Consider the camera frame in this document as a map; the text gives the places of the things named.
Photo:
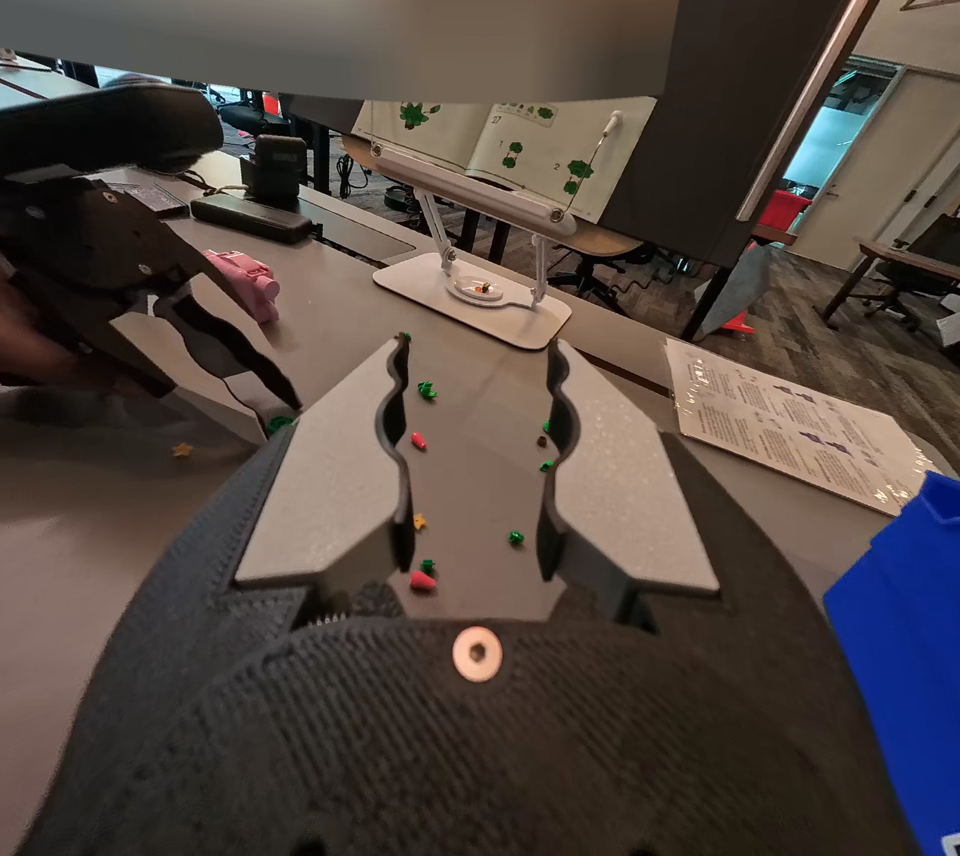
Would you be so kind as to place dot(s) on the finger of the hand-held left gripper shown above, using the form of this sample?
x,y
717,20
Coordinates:
x,y
217,406
232,353

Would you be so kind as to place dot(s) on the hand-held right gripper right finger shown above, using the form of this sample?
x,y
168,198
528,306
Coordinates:
x,y
622,503

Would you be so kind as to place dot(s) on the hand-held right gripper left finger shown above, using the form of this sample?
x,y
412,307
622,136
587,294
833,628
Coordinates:
x,y
330,488

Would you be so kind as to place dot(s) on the green round brick piece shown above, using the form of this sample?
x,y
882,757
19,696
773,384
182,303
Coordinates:
x,y
279,423

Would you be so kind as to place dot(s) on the person's left hand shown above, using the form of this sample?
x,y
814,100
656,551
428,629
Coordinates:
x,y
30,338

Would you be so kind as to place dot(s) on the pink toy brick pot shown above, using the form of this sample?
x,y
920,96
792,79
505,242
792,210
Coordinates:
x,y
244,274

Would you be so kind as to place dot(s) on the scattered small toy bricks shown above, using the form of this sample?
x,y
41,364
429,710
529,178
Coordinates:
x,y
422,582

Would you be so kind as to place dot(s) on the black flat case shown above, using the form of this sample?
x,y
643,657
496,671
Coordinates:
x,y
247,218

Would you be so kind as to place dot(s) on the laminated instruction sheet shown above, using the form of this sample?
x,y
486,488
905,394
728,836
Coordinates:
x,y
787,421

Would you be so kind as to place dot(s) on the small black box device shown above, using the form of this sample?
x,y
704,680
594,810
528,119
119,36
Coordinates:
x,y
274,165

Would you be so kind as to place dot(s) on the white book stand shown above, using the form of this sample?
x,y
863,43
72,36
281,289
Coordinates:
x,y
525,323

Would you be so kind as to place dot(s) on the black office chair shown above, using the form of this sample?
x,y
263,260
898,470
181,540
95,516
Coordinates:
x,y
596,282
930,248

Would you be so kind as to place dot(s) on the grey triangular board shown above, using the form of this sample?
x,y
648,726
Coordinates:
x,y
735,293

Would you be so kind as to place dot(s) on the blue plastic bin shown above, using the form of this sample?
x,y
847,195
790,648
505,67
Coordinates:
x,y
900,608

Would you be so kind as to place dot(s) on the red storage bin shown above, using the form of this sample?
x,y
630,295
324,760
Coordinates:
x,y
784,209

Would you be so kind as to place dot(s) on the wooden office desk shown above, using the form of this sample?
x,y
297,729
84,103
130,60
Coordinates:
x,y
870,252

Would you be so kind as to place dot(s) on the open instruction booklet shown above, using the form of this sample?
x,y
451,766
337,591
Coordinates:
x,y
540,143

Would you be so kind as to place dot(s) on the white door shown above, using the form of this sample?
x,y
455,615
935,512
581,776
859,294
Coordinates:
x,y
870,180

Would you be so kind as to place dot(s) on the dark grey partition panel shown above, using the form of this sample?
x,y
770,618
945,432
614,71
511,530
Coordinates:
x,y
750,45

